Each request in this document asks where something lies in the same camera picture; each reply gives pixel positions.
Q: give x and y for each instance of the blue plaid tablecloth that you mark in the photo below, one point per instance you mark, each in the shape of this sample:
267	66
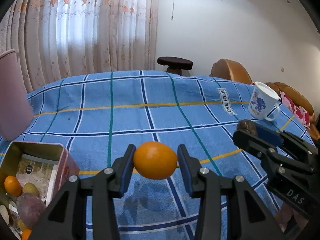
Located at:
96	116

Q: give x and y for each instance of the pink floral cushion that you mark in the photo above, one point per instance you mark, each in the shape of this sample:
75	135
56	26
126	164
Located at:
298	111

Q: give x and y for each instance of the dark round fruit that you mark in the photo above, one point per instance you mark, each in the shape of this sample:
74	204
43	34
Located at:
247	126

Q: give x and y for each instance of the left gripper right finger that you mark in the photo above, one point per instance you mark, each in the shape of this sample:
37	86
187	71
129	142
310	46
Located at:
247	215

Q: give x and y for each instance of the pink metal tin box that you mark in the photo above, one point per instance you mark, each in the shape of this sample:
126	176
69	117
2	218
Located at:
9	166

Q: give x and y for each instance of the large orange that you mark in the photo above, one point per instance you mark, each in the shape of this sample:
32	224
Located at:
26	234

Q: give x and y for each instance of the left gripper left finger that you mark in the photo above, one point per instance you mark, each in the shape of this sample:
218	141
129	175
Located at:
65	216

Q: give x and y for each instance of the purple fig shaped fruit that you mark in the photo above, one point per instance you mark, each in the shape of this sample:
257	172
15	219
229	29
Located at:
30	208

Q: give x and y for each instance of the small orange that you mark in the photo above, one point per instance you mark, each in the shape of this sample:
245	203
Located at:
155	160
13	186

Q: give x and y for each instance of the white card inside tin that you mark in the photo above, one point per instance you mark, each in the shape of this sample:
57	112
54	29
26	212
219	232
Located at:
41	172

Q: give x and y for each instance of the white blue floral mug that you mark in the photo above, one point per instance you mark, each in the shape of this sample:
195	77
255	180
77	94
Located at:
264	103

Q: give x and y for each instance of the sheer floral curtain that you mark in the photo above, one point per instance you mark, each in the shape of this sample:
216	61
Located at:
55	39

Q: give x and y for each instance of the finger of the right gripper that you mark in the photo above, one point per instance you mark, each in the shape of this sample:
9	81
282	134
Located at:
260	149
287	141

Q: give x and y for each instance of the dark round stool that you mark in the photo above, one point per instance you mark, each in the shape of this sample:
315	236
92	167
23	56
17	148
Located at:
175	65

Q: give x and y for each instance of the tan round fruit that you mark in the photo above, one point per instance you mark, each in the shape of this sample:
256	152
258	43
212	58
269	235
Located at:
31	188
21	225

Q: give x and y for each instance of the person right hand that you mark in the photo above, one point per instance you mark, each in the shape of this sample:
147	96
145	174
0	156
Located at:
284	215

